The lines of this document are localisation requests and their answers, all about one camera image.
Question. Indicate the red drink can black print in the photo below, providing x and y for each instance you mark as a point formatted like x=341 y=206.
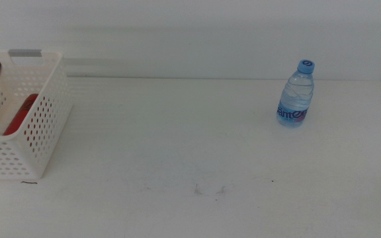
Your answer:
x=18 y=119

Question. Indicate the clear water bottle blue cap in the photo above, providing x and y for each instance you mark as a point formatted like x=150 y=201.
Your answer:
x=295 y=96

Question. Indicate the white perforated plastic basket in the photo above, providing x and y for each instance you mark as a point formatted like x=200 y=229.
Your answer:
x=2 y=139

